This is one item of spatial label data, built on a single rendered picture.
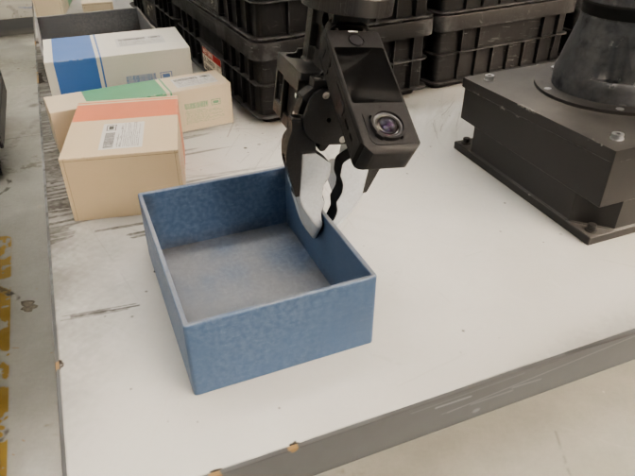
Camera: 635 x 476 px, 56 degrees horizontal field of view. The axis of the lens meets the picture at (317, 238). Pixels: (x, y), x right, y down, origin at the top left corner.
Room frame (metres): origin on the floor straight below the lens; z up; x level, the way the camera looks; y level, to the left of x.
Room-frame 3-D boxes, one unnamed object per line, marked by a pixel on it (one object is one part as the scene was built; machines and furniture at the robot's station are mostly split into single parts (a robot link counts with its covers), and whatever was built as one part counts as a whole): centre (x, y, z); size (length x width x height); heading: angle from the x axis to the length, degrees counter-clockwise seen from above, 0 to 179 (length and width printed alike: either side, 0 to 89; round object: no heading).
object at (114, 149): (0.64, 0.22, 0.74); 0.16 x 0.12 x 0.07; 11
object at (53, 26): (1.13, 0.41, 0.73); 0.27 x 0.20 x 0.05; 24
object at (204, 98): (0.79, 0.24, 0.73); 0.24 x 0.06 x 0.06; 118
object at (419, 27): (1.04, 0.04, 0.76); 0.40 x 0.30 x 0.12; 28
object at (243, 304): (0.43, 0.06, 0.74); 0.20 x 0.15 x 0.07; 23
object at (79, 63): (0.90, 0.30, 0.74); 0.20 x 0.12 x 0.09; 111
